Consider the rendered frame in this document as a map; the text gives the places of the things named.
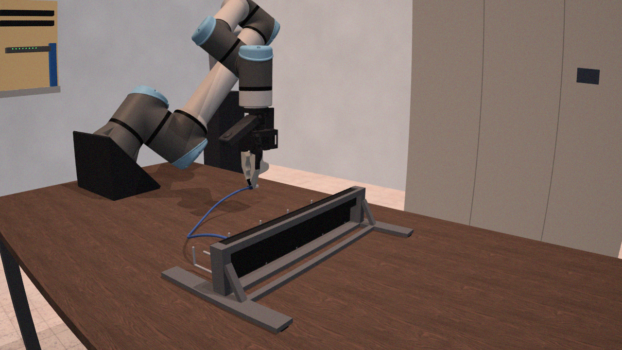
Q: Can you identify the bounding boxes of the blue cable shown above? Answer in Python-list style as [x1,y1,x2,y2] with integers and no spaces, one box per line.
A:
[187,187,249,239]

